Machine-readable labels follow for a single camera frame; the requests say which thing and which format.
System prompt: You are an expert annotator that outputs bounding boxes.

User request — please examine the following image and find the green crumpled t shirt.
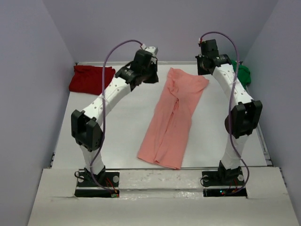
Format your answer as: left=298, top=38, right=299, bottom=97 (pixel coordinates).
left=231, top=60, right=251, bottom=89

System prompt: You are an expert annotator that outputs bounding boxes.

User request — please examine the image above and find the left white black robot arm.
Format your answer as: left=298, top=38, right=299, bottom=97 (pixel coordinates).
left=71, top=46, right=158, bottom=186

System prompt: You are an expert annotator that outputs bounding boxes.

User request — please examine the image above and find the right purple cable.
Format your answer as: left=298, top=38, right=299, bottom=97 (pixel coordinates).
left=199, top=32, right=250, bottom=195

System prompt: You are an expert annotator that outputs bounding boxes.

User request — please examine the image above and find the red folded t shirt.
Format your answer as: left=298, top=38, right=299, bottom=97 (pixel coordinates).
left=69, top=65, right=103, bottom=96

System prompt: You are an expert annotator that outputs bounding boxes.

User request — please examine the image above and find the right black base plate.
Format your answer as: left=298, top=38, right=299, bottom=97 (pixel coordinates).
left=200, top=171, right=247, bottom=198

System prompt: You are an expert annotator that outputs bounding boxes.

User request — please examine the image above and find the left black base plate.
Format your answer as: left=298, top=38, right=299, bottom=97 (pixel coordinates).
left=74, top=169, right=120, bottom=198

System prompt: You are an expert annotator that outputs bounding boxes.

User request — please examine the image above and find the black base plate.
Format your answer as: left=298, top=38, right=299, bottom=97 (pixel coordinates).
left=200, top=171, right=247, bottom=198
left=74, top=169, right=120, bottom=198

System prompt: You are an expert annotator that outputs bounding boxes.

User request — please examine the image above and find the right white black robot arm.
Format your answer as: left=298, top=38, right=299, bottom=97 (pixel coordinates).
left=196, top=40, right=262, bottom=187

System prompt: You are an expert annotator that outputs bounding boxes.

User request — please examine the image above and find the purple cable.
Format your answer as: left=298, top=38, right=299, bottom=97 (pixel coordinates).
left=199, top=32, right=250, bottom=195
left=89, top=39, right=146, bottom=196

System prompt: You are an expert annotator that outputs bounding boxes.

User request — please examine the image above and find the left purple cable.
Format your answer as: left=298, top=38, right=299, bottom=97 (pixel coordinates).
left=89, top=39, right=146, bottom=196

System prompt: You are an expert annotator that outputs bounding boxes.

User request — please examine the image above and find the pink t shirt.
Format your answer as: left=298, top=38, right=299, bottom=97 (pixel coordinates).
left=137, top=68, right=209, bottom=170

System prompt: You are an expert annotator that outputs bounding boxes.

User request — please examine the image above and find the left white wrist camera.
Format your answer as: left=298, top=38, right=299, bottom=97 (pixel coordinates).
left=141, top=44, right=158, bottom=64

